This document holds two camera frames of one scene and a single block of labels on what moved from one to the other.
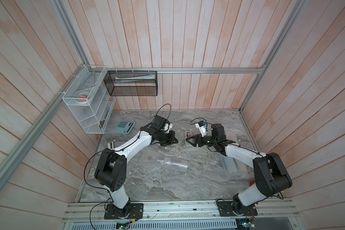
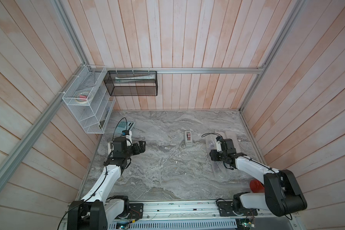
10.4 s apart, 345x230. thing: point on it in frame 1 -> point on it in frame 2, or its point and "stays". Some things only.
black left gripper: x=171 y=139 -> x=142 y=148
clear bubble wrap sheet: x=230 y=135 -> x=241 y=138
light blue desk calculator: x=124 y=127 stays
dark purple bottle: x=169 y=163 -> x=217 y=166
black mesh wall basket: x=132 y=83 stays
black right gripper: x=197 y=139 -> x=213 y=155
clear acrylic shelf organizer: x=89 y=99 stays
